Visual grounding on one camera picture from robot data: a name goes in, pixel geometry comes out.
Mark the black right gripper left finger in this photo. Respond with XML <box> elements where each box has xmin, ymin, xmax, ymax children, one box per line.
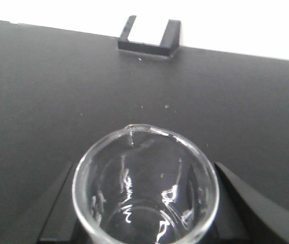
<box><xmin>36</xmin><ymin>161</ymin><xmax>84</xmax><ymax>244</ymax></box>

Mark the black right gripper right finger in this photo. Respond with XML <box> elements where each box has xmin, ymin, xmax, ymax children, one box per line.
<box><xmin>215</xmin><ymin>162</ymin><xmax>289</xmax><ymax>243</ymax></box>

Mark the small clear glass beaker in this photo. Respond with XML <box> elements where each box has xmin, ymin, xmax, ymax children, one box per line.
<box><xmin>72</xmin><ymin>124</ymin><xmax>219</xmax><ymax>243</ymax></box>

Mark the black U-shaped bracket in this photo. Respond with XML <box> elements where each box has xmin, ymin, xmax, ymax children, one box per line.
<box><xmin>117</xmin><ymin>15</ymin><xmax>181</xmax><ymax>57</ymax></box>

